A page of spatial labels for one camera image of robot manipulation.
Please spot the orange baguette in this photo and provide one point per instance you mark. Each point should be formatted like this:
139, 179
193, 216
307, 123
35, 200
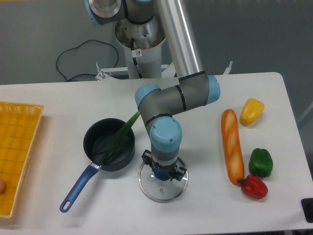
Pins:
232, 148

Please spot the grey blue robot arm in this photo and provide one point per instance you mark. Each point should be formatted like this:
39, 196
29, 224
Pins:
195, 88

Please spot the white metal base frame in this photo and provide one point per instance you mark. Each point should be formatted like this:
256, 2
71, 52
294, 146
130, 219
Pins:
167, 71

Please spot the green bell pepper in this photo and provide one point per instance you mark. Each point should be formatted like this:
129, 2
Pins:
260, 163

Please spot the yellow woven basket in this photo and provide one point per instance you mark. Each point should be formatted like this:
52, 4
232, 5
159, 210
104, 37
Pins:
18, 126

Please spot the glass pot lid blue knob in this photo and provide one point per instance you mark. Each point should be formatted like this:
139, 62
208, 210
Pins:
157, 190

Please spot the black device at table edge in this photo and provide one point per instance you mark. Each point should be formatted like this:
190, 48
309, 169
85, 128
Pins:
307, 206

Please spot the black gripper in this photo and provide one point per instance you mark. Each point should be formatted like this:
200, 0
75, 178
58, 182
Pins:
164, 167

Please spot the green onion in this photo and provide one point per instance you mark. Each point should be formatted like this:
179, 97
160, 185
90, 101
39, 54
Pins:
122, 129

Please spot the red bell pepper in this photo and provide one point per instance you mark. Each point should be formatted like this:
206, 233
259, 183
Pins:
254, 187

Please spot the dark saucepan blue handle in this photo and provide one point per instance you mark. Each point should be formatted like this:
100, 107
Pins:
105, 127

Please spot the yellow bell pepper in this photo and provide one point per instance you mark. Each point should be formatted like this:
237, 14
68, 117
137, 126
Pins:
252, 109

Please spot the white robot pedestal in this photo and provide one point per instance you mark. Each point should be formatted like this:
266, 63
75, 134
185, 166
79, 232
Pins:
144, 54

